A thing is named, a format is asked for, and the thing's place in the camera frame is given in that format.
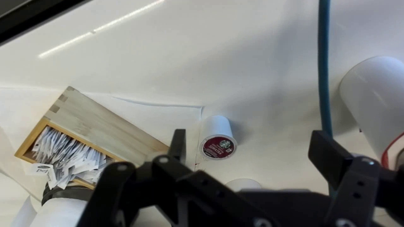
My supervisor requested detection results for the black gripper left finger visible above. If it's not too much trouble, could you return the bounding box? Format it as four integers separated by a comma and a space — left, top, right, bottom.
76, 128, 253, 227

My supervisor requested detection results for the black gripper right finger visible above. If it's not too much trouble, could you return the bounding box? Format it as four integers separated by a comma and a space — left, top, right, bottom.
308, 130, 404, 227

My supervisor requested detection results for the white coffee pod red lid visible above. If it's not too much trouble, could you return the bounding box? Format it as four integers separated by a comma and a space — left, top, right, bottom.
200, 113, 238, 160

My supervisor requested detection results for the dark lower kitchen cabinet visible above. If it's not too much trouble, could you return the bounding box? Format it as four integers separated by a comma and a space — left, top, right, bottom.
0, 0, 92, 46

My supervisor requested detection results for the white paper towel roll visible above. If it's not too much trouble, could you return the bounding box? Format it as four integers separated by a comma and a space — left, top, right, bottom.
10, 194, 102, 227

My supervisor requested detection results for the white sugar packets pile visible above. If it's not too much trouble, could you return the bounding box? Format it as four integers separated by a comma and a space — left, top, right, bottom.
23, 125, 113, 191

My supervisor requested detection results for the open wooden packet box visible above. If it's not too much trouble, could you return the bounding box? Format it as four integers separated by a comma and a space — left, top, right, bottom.
13, 86, 170, 192

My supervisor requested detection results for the black wire towel holder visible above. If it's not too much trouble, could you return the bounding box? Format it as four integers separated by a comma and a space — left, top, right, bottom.
40, 183, 95, 207

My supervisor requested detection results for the white mug red handle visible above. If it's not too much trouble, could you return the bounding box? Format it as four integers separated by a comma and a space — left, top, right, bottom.
337, 54, 404, 172

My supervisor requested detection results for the teal power cable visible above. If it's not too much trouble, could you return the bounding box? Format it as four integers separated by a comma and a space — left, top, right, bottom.
316, 0, 334, 142

